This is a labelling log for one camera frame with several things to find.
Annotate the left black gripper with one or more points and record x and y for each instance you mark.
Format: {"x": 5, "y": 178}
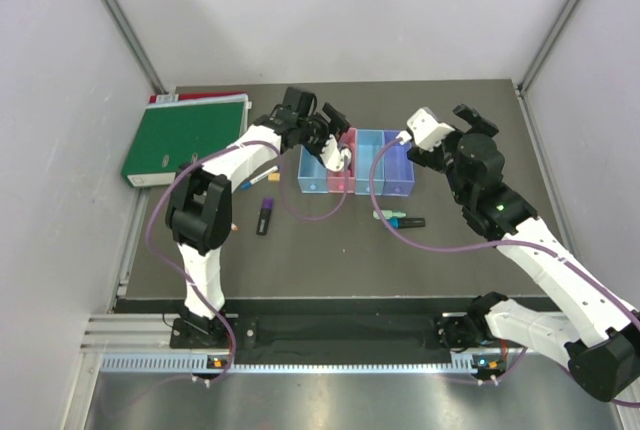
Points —
{"x": 336, "y": 119}

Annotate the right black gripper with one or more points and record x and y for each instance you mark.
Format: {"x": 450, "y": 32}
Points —
{"x": 432, "y": 158}

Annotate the light blue bin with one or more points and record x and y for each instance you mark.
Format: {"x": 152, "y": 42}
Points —
{"x": 368, "y": 144}
{"x": 312, "y": 176}

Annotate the pink drawer bin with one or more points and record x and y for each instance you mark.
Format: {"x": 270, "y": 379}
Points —
{"x": 338, "y": 182}

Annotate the purple drawer bin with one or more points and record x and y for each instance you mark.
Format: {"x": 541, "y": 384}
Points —
{"x": 399, "y": 172}

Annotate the green highlighter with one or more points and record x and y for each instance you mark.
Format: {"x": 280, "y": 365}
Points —
{"x": 388, "y": 214}

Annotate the purple black highlighter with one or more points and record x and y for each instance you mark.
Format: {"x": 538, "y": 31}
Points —
{"x": 264, "y": 216}

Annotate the white blue pen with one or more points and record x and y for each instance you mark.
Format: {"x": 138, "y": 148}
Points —
{"x": 265, "y": 174}

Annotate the blue black marker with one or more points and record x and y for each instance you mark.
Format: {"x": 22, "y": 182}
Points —
{"x": 407, "y": 222}

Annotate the green ring binder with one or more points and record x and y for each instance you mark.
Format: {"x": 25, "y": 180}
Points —
{"x": 171, "y": 135}

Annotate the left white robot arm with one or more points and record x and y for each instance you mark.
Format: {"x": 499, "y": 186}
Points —
{"x": 199, "y": 210}

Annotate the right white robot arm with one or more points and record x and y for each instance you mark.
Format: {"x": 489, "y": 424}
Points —
{"x": 596, "y": 336}

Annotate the red folder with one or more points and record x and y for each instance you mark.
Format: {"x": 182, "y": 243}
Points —
{"x": 171, "y": 100}

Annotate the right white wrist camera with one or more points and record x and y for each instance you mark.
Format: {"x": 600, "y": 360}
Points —
{"x": 424, "y": 130}

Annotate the right aluminium frame post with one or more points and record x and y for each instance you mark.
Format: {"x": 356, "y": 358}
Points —
{"x": 551, "y": 39}

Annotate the aluminium frame post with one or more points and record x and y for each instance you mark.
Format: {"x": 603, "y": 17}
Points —
{"x": 551, "y": 39}
{"x": 134, "y": 44}

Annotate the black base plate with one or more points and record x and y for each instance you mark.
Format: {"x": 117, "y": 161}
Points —
{"x": 327, "y": 336}

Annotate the left aluminium frame post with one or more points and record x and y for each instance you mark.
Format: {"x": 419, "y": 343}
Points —
{"x": 134, "y": 44}

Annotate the grey cable duct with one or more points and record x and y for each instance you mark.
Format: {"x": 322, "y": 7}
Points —
{"x": 205, "y": 364}

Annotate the aluminium front rail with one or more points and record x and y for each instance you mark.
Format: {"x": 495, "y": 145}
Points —
{"x": 146, "y": 332}

